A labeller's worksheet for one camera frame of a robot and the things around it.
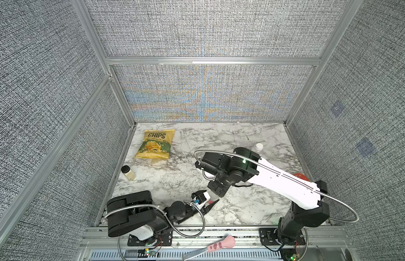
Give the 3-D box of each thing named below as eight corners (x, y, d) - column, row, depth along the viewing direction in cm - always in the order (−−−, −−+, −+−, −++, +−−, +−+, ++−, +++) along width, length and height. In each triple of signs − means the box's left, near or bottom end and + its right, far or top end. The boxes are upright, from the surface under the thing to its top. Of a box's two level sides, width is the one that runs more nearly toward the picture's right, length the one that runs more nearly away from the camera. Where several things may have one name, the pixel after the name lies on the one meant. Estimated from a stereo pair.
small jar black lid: (126, 181, 93) (119, 172, 85) (128, 174, 96) (121, 165, 88) (135, 181, 93) (128, 172, 85) (137, 174, 96) (131, 165, 88)
